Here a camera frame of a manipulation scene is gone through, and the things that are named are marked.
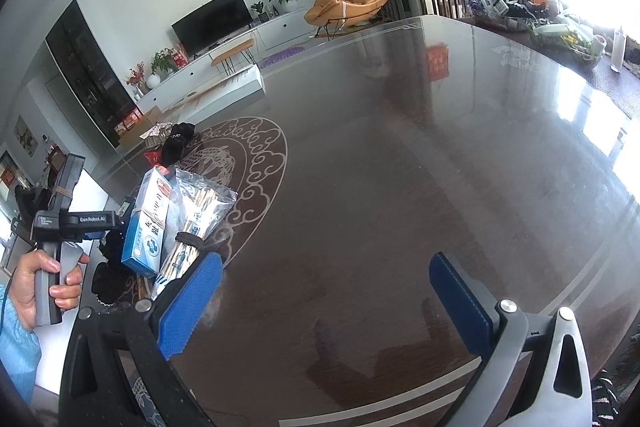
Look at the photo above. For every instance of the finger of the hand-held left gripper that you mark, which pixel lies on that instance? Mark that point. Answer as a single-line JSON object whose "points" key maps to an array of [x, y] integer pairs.
{"points": [[111, 247], [126, 213]]}

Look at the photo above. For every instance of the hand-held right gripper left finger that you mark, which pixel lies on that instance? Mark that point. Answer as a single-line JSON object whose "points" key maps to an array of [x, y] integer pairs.
{"points": [[190, 307]]}

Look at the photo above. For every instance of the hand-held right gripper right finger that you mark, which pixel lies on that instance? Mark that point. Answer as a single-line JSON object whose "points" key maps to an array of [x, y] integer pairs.
{"points": [[460, 302]]}

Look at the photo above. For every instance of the blue white cardboard box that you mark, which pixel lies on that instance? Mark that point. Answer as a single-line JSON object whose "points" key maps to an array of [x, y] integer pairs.
{"points": [[147, 232]]}

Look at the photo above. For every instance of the black velvet pouch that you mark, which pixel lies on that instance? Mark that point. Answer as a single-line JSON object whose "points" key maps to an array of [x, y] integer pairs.
{"points": [[175, 144]]}

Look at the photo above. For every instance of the person's left forearm blue sleeve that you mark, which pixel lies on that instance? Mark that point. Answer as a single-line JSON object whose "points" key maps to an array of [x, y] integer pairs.
{"points": [[15, 347]]}

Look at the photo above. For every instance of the person's left hand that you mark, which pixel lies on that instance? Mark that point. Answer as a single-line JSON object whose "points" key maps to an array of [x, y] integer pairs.
{"points": [[24, 287]]}

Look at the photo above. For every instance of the black lace cloth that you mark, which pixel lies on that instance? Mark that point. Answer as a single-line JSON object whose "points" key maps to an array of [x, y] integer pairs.
{"points": [[115, 282]]}

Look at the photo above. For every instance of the small red item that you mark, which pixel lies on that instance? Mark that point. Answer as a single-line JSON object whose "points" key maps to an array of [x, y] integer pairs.
{"points": [[152, 155]]}

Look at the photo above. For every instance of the clear bag of wooden sticks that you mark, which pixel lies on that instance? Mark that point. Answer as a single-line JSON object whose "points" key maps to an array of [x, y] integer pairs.
{"points": [[200, 212]]}

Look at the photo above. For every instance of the patterned brown packet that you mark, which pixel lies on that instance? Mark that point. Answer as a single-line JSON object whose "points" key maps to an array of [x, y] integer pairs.
{"points": [[156, 132]]}

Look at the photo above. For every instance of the red patterned carton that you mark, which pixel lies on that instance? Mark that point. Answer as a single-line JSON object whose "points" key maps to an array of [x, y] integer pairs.
{"points": [[127, 122]]}

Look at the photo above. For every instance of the brown cardboard box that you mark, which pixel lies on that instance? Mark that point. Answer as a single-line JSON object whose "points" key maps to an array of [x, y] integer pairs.
{"points": [[147, 119]]}

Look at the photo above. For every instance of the tall black cabinet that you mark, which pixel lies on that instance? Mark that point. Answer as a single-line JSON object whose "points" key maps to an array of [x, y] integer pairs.
{"points": [[85, 77]]}

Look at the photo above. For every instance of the leafy potted plant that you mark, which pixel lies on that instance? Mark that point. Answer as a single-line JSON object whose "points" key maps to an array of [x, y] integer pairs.
{"points": [[162, 61]]}

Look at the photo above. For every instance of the red gift box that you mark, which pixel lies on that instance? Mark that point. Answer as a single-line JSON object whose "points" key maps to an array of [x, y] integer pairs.
{"points": [[179, 56]]}

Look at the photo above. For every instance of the flat white box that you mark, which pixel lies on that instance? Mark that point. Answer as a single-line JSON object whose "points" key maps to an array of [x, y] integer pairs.
{"points": [[235, 84]]}

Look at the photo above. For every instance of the black white patterned clothing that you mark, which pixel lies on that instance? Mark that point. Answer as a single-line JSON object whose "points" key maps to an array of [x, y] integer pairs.
{"points": [[610, 399]]}

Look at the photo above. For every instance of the wooden stool with black legs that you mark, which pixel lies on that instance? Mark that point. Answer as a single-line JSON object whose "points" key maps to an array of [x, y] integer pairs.
{"points": [[232, 48]]}

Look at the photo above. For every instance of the black flat television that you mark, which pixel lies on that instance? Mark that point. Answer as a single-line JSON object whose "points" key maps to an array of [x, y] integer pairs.
{"points": [[212, 24]]}

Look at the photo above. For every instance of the purple mat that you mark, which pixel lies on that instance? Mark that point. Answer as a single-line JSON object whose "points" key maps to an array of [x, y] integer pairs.
{"points": [[282, 56]]}

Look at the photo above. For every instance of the long white tv cabinet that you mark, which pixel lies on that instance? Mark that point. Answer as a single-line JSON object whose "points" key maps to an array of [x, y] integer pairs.
{"points": [[280, 29]]}

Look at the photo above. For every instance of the small green potted plant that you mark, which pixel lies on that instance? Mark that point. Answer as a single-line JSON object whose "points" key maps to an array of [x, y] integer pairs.
{"points": [[259, 10]]}

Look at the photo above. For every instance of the tray of mixed goods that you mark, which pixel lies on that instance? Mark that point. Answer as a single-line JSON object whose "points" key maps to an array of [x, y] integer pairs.
{"points": [[565, 38]]}

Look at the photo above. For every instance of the tray of small packets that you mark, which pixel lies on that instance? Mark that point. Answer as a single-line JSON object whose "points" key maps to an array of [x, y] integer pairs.
{"points": [[500, 9]]}

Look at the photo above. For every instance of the white plastic bottle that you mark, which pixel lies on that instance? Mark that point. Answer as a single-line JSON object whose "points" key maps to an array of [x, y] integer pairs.
{"points": [[617, 52]]}

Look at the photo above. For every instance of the orange lounge chair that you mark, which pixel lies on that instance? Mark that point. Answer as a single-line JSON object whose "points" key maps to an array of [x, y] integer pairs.
{"points": [[350, 4]]}

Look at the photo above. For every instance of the framed wall picture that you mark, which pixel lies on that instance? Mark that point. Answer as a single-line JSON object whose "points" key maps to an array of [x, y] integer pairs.
{"points": [[26, 137]]}

